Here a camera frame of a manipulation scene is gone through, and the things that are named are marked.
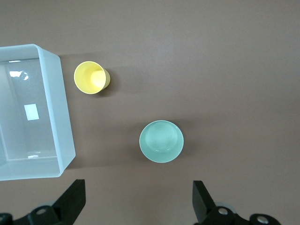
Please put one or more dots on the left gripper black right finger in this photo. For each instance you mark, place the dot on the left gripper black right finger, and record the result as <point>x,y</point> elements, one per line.
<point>202,204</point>

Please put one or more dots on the translucent white plastic bin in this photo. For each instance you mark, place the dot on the translucent white plastic bin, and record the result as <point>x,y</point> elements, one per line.
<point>55,105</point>

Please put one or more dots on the yellow plastic cup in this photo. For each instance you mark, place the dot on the yellow plastic cup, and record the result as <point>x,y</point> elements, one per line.
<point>89,77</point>

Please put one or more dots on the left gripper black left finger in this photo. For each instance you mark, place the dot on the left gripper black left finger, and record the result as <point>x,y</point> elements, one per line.
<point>70,201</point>

